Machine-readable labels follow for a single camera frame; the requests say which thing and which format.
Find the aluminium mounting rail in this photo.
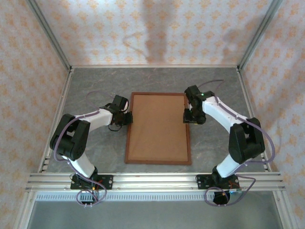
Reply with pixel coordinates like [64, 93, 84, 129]
[25, 172, 286, 193]

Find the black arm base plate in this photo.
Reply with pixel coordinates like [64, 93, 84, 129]
[195, 174, 242, 191]
[71, 175, 113, 191]

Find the aluminium table edge rail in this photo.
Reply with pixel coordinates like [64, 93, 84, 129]
[38, 68, 74, 174]
[236, 67, 273, 173]
[70, 63, 240, 70]

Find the grey slotted cable duct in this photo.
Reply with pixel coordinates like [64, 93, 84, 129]
[35, 192, 278, 202]

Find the grey metal panel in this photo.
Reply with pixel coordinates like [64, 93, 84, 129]
[26, 200, 284, 229]

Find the brown wooden picture frame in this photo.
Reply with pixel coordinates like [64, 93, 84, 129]
[124, 92, 193, 165]

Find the aluminium corner post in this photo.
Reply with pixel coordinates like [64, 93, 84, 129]
[237, 0, 284, 70]
[25, 0, 72, 70]

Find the aluminium lower frame bar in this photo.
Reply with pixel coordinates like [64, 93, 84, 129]
[13, 190, 38, 229]
[273, 190, 300, 229]

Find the brown frame backing board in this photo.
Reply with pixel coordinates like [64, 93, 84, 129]
[128, 94, 189, 161]

